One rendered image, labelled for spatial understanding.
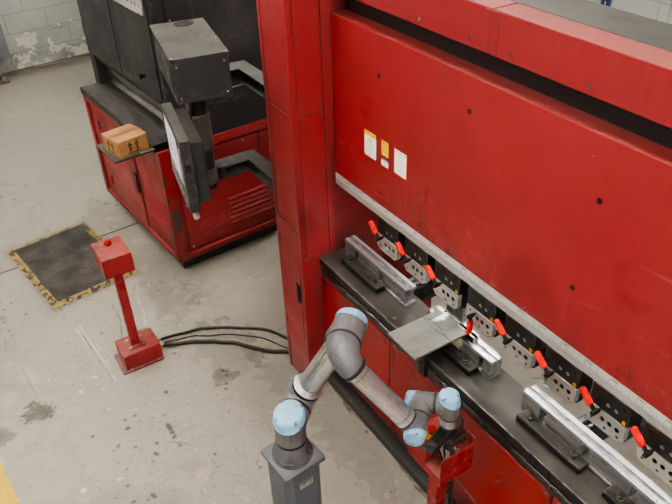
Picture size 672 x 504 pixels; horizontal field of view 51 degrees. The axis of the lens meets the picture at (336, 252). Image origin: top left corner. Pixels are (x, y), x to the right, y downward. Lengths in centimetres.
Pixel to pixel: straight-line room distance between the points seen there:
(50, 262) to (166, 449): 204
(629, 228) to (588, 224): 14
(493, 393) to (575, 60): 137
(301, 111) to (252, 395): 171
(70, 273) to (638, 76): 416
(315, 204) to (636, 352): 169
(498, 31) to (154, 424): 275
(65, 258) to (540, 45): 405
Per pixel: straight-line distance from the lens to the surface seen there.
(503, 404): 284
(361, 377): 235
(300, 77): 305
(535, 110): 221
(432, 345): 285
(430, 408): 257
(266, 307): 462
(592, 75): 202
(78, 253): 546
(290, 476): 271
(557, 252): 232
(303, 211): 333
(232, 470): 375
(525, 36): 216
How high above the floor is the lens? 293
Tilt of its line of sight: 35 degrees down
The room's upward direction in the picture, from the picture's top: 2 degrees counter-clockwise
